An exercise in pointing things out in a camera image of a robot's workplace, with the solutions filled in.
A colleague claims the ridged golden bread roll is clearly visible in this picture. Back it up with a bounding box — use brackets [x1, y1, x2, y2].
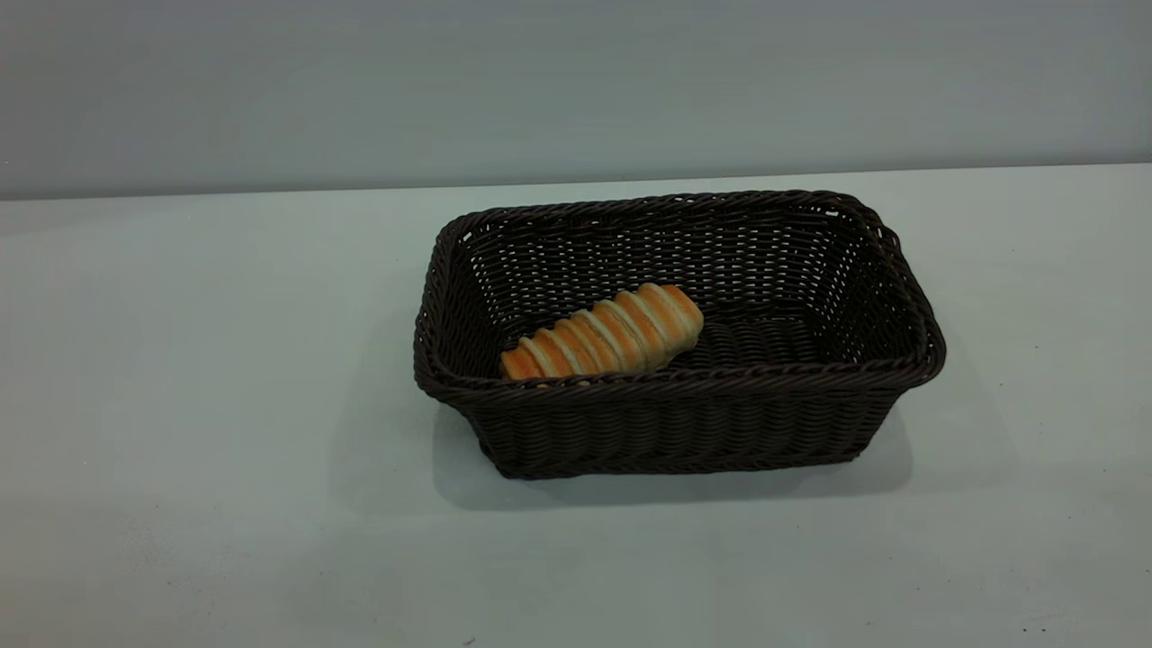
[499, 283, 705, 383]

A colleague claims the dark brown woven basket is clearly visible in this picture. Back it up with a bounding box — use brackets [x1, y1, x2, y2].
[413, 189, 947, 480]

